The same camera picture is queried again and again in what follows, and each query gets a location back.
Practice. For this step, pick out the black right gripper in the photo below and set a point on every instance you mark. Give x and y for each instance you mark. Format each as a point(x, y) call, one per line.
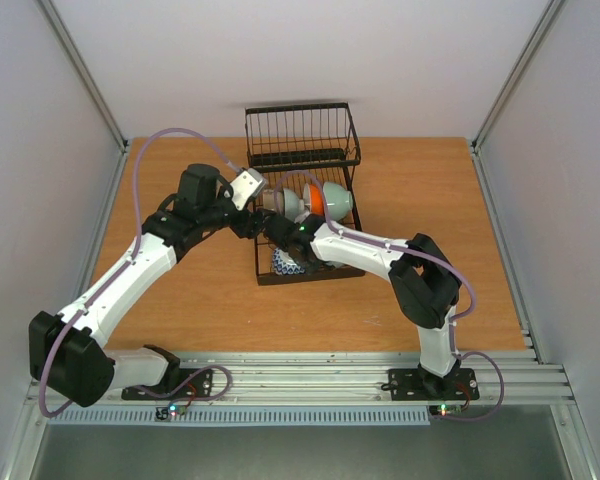
point(279, 232)

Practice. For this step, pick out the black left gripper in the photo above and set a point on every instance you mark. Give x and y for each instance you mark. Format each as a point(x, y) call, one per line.
point(252, 224)

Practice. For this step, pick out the beige floral bowl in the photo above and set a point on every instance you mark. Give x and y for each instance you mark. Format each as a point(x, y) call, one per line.
point(273, 200)

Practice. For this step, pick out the green patterned bowl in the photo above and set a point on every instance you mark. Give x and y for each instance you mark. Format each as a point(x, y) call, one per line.
point(293, 205)

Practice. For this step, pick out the red white patterned bowl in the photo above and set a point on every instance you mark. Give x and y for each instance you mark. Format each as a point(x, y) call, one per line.
point(283, 264)

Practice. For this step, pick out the orange bowl white inside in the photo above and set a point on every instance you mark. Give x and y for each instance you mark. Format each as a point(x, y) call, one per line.
point(312, 199)

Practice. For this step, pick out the plain mint green bowl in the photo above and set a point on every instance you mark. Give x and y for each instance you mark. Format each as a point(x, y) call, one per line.
point(339, 200)

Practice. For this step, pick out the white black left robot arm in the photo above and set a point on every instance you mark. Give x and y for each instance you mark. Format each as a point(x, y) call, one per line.
point(66, 350)

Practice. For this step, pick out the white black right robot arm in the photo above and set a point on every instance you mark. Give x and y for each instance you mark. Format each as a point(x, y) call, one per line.
point(424, 284)

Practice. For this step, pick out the left green circuit board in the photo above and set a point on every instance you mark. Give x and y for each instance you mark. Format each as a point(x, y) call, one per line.
point(172, 411)

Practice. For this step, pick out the green circuit board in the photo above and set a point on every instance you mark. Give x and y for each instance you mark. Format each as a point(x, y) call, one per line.
point(172, 411)
point(445, 410)

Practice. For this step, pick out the right green circuit board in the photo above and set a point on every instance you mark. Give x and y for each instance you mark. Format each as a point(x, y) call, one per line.
point(445, 410)

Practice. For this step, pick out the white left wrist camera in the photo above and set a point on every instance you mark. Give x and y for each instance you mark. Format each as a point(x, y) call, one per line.
point(247, 186)

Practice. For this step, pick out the black wire dish rack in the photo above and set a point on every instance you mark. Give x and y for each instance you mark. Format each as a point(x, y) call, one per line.
point(320, 138)

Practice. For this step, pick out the grey slotted cable duct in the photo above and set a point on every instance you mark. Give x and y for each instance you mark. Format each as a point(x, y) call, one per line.
point(217, 416)

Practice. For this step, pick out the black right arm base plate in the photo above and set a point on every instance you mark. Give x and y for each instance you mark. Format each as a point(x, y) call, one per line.
point(415, 384)

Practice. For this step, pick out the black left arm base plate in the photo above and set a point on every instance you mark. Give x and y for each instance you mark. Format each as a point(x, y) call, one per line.
point(187, 382)

